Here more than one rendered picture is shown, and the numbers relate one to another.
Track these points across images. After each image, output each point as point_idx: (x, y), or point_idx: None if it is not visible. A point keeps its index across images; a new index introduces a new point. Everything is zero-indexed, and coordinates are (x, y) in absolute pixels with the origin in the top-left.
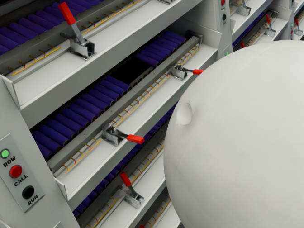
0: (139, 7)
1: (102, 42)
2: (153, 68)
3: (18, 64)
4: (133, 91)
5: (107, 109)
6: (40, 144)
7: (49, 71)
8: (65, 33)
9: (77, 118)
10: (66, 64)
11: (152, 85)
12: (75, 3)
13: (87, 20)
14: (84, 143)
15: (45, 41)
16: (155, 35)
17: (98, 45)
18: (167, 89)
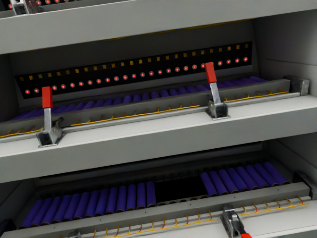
0: (173, 114)
1: (81, 136)
2: (201, 198)
3: (11, 132)
4: (145, 211)
5: (100, 216)
6: (33, 212)
7: (10, 145)
8: (67, 119)
9: (78, 206)
10: (27, 144)
11: (181, 218)
12: (118, 100)
13: (99, 114)
14: (48, 237)
15: (41, 120)
16: (178, 154)
17: (74, 138)
18: (195, 236)
